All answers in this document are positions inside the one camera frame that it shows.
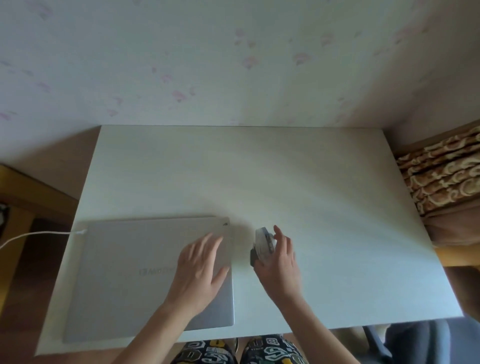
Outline grey office chair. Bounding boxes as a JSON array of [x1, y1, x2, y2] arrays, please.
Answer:
[[361, 318, 480, 364]]

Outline white charging cable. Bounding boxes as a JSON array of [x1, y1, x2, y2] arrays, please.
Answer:
[[0, 229, 89, 251]]

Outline person's right hand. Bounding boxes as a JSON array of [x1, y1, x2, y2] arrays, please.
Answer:
[[253, 224, 303, 303]]

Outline silver closed laptop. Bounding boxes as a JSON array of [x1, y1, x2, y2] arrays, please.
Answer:
[[62, 216, 235, 344]]

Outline phone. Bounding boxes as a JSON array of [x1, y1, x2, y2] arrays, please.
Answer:
[[250, 226, 278, 269]]

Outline person's left hand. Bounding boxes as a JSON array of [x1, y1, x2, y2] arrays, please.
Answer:
[[164, 232, 230, 313]]

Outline brown bed sheet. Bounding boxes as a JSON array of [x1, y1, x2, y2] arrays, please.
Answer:
[[423, 198, 480, 249]]

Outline person's right forearm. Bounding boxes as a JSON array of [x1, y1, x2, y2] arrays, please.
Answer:
[[268, 292, 361, 364]]

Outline person's left forearm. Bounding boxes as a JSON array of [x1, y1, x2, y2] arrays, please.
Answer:
[[111, 299, 196, 364]]

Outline yellow wooden furniture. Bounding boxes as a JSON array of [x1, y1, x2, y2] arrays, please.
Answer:
[[0, 164, 80, 251]]

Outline black patterned trousers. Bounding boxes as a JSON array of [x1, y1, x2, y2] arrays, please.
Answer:
[[175, 333, 309, 364]]

